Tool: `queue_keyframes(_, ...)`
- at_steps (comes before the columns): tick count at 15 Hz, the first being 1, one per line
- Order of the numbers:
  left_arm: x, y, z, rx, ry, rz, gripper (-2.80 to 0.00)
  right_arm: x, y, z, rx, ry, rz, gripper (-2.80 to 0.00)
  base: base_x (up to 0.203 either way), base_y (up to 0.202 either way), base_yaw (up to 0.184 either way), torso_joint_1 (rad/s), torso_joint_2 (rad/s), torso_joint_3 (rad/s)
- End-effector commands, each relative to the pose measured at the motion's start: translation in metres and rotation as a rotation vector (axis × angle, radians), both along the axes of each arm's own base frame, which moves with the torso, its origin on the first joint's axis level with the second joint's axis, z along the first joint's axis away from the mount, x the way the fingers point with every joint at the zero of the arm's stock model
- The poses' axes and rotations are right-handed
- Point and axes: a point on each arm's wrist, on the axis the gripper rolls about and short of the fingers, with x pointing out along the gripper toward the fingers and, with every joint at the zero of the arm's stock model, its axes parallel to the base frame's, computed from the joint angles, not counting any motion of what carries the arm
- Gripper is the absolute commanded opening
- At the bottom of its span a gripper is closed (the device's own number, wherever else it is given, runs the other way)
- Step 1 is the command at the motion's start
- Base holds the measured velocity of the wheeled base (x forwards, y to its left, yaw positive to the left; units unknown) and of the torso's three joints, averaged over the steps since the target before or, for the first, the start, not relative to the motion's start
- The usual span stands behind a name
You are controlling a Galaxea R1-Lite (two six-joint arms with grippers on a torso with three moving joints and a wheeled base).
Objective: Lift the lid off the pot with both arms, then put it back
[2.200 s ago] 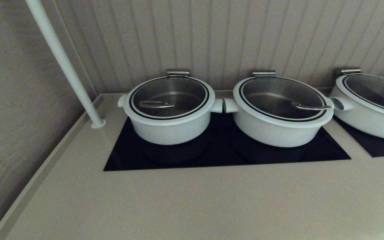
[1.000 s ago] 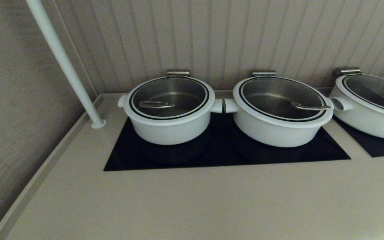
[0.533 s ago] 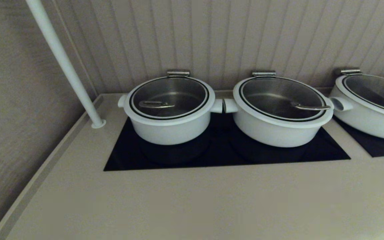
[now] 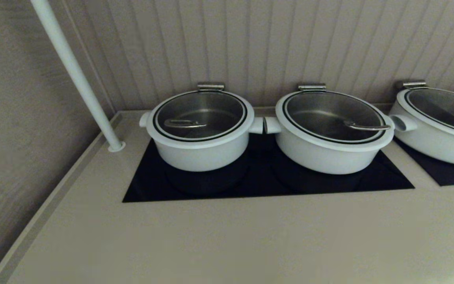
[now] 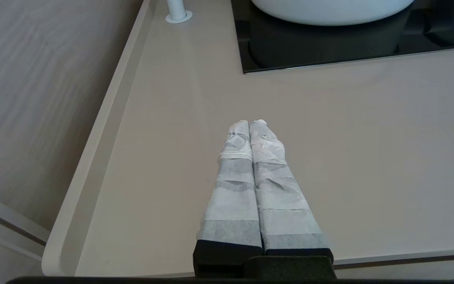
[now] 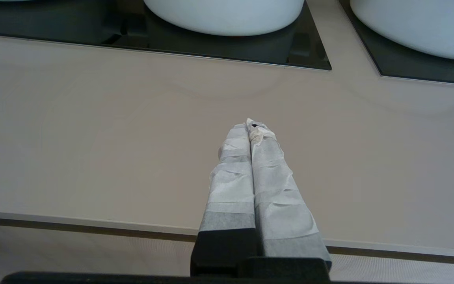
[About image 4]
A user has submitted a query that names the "glass pot lid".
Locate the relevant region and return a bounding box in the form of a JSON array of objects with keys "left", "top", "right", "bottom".
[{"left": 145, "top": 82, "right": 255, "bottom": 149}]

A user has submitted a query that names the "white pot steel interior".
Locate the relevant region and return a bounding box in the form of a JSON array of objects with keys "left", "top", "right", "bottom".
[
  {"left": 139, "top": 110, "right": 265, "bottom": 172},
  {"left": 264, "top": 114, "right": 419, "bottom": 175},
  {"left": 391, "top": 99, "right": 454, "bottom": 165}
]

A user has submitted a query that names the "large black glass hob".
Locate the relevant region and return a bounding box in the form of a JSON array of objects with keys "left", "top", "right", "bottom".
[{"left": 122, "top": 132, "right": 416, "bottom": 203}]

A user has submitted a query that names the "white round pole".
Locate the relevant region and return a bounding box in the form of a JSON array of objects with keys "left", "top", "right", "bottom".
[{"left": 30, "top": 0, "right": 126, "bottom": 153}]

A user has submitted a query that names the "small black glass hob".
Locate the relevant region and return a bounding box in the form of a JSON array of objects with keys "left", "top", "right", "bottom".
[{"left": 394, "top": 136, "right": 454, "bottom": 187}]

